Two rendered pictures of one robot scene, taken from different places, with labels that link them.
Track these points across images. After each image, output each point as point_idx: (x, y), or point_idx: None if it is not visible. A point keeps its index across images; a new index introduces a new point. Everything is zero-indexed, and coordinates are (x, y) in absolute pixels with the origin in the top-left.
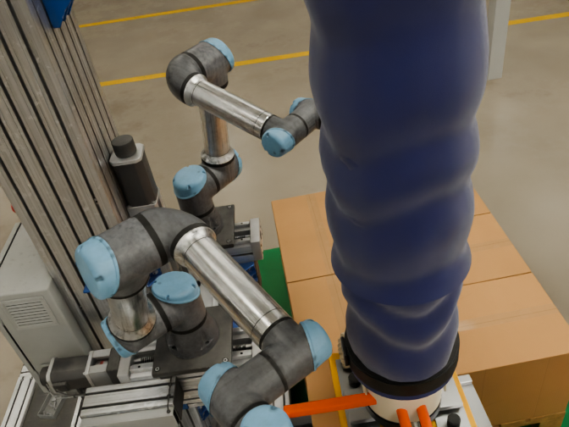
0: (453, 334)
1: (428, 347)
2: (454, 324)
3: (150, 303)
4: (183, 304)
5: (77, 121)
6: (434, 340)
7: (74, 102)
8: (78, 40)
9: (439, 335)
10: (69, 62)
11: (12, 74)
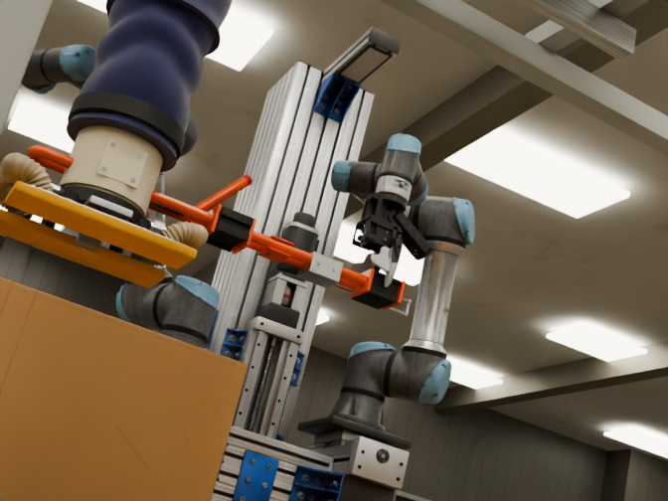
0: (119, 63)
1: (99, 64)
2: (126, 57)
3: (166, 274)
4: (177, 286)
5: (272, 163)
6: (105, 55)
7: (285, 156)
8: (346, 151)
9: (108, 49)
10: (310, 140)
11: (270, 128)
